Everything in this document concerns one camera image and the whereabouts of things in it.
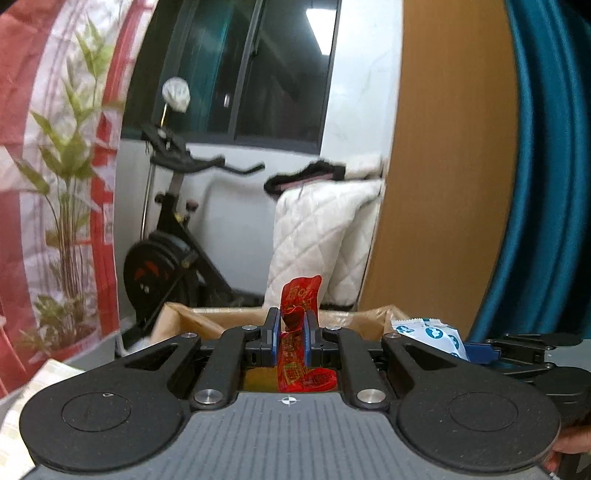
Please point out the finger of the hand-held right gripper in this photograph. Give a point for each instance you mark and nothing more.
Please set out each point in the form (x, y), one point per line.
(480, 353)

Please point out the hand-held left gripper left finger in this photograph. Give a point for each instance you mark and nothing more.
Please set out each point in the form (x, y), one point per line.
(275, 337)

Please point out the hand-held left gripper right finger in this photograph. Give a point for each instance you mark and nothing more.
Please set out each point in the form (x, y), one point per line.
(306, 337)

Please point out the red snack packet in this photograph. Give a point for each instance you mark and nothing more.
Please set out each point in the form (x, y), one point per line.
(300, 295)

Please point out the white blue-dotted snack packet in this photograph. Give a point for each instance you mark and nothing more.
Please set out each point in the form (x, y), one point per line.
(429, 334)

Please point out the plastic-lined cardboard box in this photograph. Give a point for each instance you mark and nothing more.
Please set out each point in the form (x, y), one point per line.
(207, 321)

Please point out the person's right hand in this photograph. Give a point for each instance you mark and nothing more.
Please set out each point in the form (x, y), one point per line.
(572, 443)

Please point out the white quilted blanket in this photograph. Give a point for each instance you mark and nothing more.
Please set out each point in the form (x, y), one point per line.
(314, 230)

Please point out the black exercise bike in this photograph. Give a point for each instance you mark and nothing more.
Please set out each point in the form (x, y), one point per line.
(157, 267)

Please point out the black fluffy hanger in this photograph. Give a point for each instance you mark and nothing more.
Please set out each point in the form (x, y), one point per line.
(323, 168)

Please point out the wooden board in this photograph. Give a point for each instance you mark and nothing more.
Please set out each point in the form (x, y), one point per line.
(438, 184)

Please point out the teal curtain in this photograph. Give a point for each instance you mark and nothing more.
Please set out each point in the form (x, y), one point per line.
(554, 184)

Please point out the white cloth cap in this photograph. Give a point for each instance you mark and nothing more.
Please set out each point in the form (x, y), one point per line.
(177, 94)

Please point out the dark window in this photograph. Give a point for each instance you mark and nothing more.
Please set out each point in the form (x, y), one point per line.
(277, 69)

